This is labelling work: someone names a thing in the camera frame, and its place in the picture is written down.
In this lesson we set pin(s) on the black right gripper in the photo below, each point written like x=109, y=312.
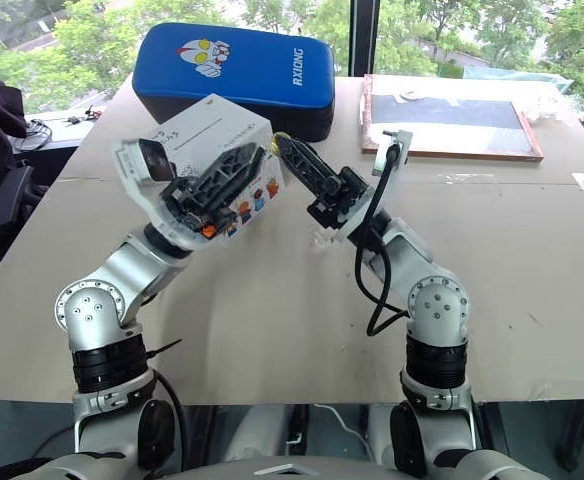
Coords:
x=342, y=197

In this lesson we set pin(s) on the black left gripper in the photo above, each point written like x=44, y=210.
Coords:
x=187, y=200

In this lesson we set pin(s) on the white box with cartoon print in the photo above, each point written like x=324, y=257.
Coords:
x=222, y=125

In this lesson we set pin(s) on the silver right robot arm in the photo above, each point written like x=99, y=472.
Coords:
x=437, y=300

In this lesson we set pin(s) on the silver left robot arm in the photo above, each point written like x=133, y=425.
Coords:
x=122, y=270

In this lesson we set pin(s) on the clear plastic piece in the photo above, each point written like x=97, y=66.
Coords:
x=323, y=239

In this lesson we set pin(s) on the blue cartoon kick pad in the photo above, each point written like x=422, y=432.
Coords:
x=242, y=75

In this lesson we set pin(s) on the small white round object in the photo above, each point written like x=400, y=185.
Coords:
x=409, y=95

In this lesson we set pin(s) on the wooden framed dark board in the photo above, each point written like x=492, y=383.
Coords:
x=447, y=117

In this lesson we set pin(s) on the bunch of keys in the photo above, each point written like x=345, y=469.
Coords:
x=79, y=118

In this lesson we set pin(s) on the crumpled clear plastic wrap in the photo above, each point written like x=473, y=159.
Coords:
x=552, y=100

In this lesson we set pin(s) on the silver robot torso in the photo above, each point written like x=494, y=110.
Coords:
x=292, y=470

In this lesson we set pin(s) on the black stand leg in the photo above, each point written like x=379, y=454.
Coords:
x=579, y=435

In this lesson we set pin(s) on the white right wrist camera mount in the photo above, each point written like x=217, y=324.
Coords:
x=403, y=150

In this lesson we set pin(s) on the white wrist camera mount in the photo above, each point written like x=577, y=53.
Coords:
x=132, y=175
x=403, y=150

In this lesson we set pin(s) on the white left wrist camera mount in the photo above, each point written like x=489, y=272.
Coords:
x=132, y=175

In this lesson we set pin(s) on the black window frame post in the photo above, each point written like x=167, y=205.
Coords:
x=364, y=35

